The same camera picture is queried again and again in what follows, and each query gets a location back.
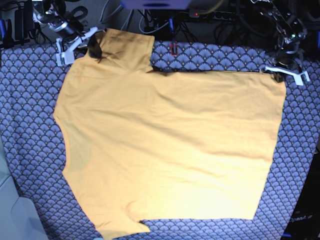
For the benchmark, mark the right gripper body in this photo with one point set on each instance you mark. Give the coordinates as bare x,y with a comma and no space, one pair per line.
63,29

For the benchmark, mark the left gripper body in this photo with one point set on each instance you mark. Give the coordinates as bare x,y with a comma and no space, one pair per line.
288,55

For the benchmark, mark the yellow T-shirt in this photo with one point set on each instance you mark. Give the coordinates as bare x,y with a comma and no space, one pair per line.
147,145

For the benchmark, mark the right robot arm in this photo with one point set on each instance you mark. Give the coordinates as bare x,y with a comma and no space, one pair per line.
46,11

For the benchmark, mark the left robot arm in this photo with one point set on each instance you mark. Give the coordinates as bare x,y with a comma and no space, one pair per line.
286,23

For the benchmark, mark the blue fan-pattern tablecloth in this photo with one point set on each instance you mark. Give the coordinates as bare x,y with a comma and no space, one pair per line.
30,82

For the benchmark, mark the red black table clamp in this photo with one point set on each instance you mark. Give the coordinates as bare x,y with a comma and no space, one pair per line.
173,49

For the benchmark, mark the black power strip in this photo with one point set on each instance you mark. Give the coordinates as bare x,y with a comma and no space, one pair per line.
199,16

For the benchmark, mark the black OpenArm base box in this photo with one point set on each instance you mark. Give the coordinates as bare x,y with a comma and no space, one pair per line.
304,223

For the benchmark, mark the white plastic bin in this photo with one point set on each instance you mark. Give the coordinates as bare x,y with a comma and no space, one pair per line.
19,219

